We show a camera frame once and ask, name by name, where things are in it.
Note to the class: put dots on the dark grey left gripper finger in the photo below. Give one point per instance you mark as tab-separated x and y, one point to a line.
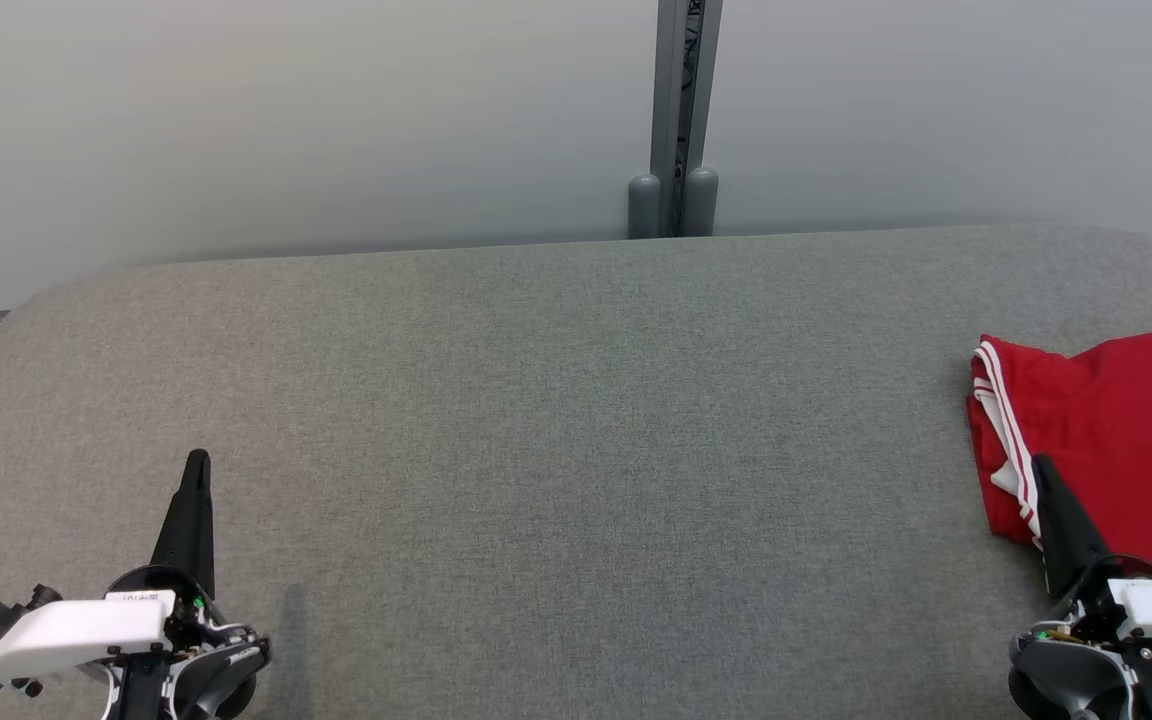
191	530

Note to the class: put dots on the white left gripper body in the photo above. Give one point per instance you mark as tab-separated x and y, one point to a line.
86	630

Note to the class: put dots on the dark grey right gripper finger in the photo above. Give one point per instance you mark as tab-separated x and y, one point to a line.
1066	530

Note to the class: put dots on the red and white basketball jersey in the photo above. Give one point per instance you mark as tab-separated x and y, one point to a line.
1136	440

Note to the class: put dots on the grey partition post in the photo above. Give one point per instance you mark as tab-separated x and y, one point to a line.
676	100

